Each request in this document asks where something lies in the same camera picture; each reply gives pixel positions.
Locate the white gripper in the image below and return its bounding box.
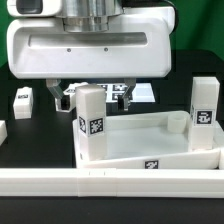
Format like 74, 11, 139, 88
7, 6, 175, 111

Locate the white desk top tray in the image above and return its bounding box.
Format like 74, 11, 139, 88
73, 111, 224, 169

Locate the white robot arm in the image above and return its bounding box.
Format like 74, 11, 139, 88
6, 0, 178, 110

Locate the white left fence block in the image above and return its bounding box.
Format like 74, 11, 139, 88
0, 120, 7, 146

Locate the white front fence bar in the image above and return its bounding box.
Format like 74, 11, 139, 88
0, 168, 224, 198

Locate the white marker base plate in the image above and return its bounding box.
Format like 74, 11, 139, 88
101, 83, 155, 103

